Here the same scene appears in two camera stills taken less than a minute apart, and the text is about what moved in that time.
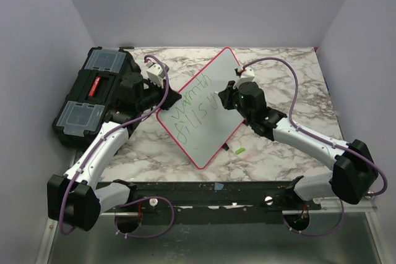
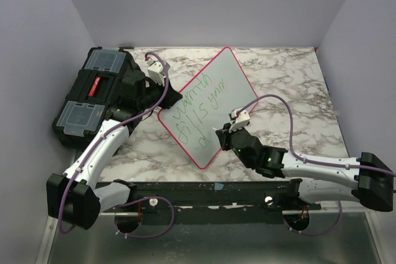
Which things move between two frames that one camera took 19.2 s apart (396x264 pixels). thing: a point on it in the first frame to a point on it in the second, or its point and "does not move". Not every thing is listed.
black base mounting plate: (211, 202) does not move
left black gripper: (172, 97) does not move
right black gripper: (224, 95) to (224, 135)
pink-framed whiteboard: (198, 122) does not move
